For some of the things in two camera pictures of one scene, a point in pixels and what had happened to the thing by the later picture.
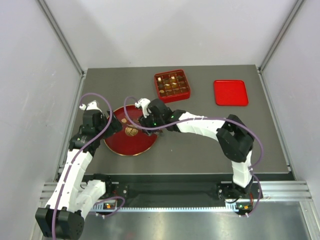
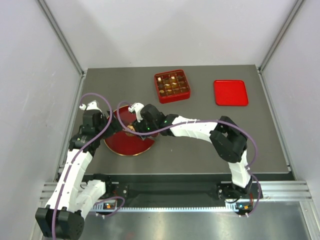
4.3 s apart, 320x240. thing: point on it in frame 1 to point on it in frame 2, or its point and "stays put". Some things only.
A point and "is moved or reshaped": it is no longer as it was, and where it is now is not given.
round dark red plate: [131, 140] stays put
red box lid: [230, 93] stays put
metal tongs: [149, 132] is moved or reshaped
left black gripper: [115, 126] stays put
